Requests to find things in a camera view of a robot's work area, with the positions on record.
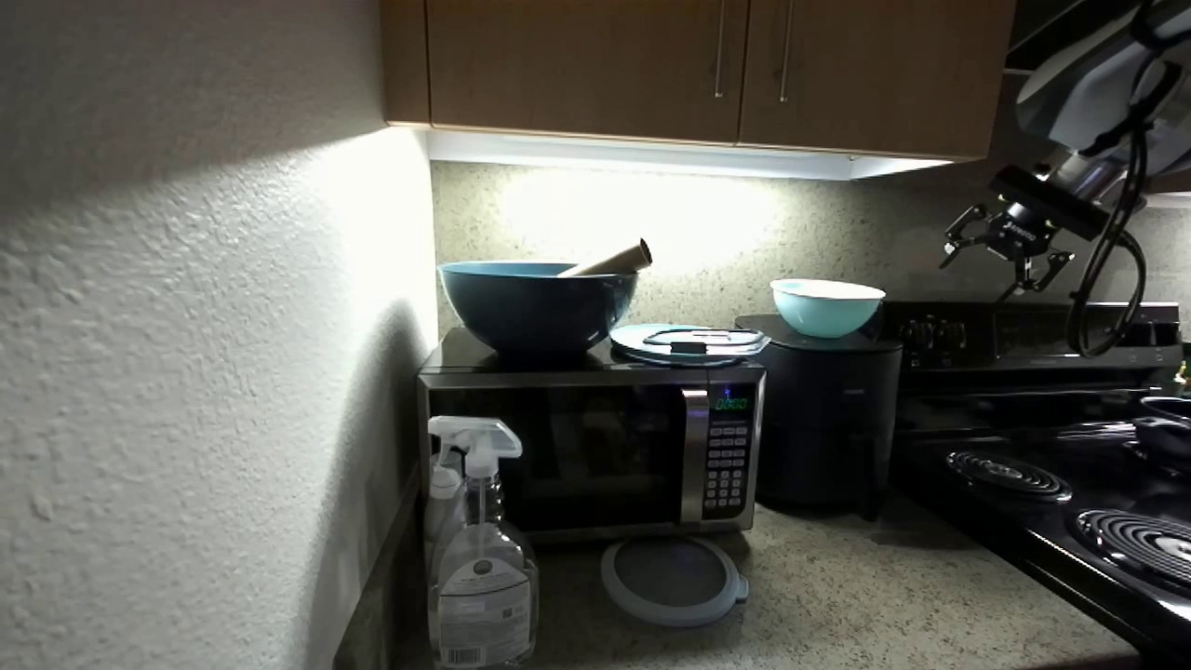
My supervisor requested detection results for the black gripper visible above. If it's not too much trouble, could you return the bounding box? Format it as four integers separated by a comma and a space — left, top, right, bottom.
937, 197, 1080, 304

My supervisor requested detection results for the light blue bowl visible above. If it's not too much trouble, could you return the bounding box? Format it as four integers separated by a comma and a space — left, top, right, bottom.
767, 275, 889, 345

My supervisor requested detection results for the black air fryer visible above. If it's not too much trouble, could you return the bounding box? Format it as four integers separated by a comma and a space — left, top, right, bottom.
736, 311, 908, 523

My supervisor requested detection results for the large dark blue bowl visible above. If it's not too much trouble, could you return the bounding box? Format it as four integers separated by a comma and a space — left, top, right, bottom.
439, 255, 644, 368

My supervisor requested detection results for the black electric stove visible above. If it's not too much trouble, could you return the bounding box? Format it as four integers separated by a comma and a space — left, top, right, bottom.
887, 294, 1191, 662

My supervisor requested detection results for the coil stove burner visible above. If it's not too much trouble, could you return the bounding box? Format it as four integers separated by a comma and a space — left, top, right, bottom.
1072, 507, 1191, 598
940, 448, 1080, 511

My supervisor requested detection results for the light blue plate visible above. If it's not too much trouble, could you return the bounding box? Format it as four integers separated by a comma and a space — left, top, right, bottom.
608, 319, 773, 373

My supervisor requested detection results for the under-cabinet light strip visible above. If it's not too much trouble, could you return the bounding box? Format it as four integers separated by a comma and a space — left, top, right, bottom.
419, 123, 959, 186

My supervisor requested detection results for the wooden pestle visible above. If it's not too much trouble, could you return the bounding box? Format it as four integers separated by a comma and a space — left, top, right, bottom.
553, 237, 657, 281

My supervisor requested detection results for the black and silver microwave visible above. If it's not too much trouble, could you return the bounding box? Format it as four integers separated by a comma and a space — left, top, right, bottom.
418, 324, 771, 548

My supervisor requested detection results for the round grey container lid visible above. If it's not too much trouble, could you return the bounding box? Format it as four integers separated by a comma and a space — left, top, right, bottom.
599, 531, 757, 633

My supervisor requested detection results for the clear spray bottle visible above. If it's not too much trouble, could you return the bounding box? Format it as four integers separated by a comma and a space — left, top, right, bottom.
429, 414, 542, 670
425, 423, 468, 593

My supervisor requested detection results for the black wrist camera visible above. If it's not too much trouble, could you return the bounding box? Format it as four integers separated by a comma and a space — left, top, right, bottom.
990, 162, 1114, 245

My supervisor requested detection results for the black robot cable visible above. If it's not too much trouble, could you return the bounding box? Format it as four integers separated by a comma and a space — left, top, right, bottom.
1067, 58, 1155, 366

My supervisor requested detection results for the metal cabinet door handle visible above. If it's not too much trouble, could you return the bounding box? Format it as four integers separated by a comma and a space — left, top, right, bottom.
773, 0, 800, 108
706, 0, 734, 108

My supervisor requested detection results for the wooden wall cabinet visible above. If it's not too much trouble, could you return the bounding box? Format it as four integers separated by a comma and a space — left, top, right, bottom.
378, 0, 1021, 162

